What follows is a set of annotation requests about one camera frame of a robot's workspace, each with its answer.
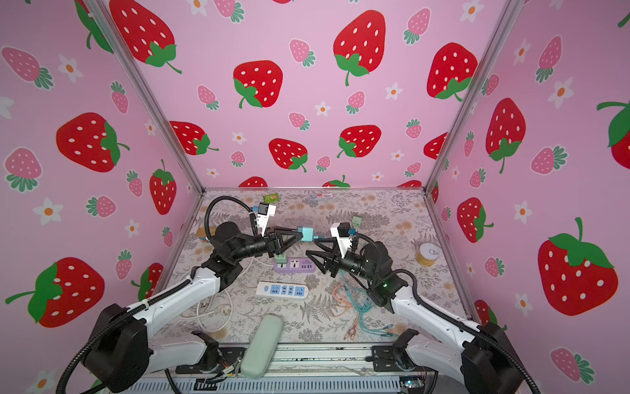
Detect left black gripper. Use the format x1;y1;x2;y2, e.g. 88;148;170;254
230;228;300;266

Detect teal charger plug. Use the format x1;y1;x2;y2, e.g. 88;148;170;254
298;227;315;242

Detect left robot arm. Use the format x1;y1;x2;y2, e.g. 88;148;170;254
56;195;303;393

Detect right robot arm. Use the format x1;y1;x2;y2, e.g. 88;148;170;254
306;234;540;393

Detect purple power strip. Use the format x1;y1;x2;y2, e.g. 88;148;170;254
273;258;317;274

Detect green snack packet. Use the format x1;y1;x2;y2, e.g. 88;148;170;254
263;193;280;204

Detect white blue power strip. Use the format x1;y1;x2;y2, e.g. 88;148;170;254
255;282;309;301

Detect small clear packet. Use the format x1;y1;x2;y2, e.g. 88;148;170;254
308;192;333;200

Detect yellow tape roll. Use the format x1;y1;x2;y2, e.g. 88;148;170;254
416;242;441;267

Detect pale green oblong case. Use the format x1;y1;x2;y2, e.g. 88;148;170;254
240;315;284;379

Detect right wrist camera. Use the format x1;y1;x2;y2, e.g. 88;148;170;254
331;222;356;257

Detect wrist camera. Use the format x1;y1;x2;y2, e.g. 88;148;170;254
331;222;356;257
252;203;277;235

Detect white power cord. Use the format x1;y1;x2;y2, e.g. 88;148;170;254
179;255;275;332

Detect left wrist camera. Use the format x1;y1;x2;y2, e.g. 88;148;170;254
252;203;277;235

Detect tangled teal cables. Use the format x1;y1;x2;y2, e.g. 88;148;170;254
330;275;400;341

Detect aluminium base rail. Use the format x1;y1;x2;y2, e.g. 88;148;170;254
107;341;513;394

